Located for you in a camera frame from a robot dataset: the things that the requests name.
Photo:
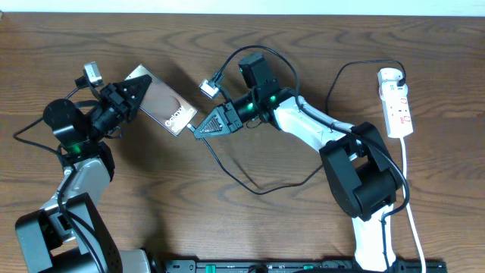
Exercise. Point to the white power strip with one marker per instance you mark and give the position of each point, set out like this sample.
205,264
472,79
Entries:
396,109

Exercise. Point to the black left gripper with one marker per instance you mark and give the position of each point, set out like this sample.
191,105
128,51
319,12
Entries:
117,98

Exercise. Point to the white USB charger plug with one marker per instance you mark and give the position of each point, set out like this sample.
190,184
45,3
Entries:
389,74

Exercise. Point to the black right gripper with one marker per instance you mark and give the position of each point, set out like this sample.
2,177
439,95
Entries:
226,118

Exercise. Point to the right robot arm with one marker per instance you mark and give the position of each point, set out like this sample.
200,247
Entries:
361,174

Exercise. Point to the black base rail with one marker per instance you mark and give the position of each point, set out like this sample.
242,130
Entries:
338,264

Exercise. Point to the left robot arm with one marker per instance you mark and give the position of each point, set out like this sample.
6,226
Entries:
67,234

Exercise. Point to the Galaxy smartphone with reflective screen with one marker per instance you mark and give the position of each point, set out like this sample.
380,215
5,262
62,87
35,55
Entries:
163,104

